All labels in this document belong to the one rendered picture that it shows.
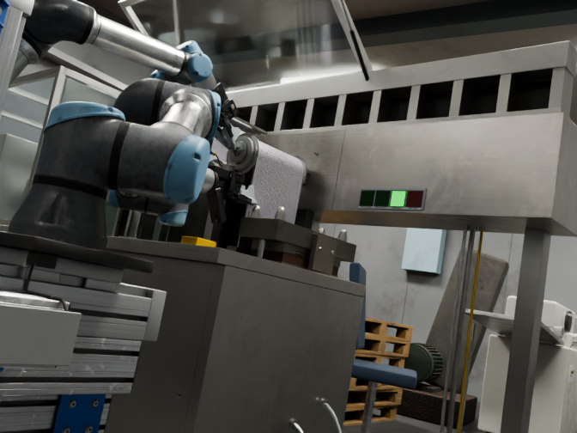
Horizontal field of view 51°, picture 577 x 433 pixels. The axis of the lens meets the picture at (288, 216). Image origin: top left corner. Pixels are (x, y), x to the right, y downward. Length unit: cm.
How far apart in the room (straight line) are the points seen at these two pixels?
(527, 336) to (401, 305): 598
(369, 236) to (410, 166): 620
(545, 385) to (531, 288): 342
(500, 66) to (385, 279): 616
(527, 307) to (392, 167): 60
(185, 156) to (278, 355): 88
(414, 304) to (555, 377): 288
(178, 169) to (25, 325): 34
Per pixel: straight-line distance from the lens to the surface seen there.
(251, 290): 161
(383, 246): 804
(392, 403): 536
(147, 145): 99
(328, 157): 219
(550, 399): 530
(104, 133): 100
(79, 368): 102
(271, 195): 201
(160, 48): 169
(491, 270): 643
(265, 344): 168
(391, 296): 790
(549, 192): 177
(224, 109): 195
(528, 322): 190
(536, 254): 192
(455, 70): 204
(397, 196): 197
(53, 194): 99
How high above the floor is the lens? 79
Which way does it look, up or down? 8 degrees up
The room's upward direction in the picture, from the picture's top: 10 degrees clockwise
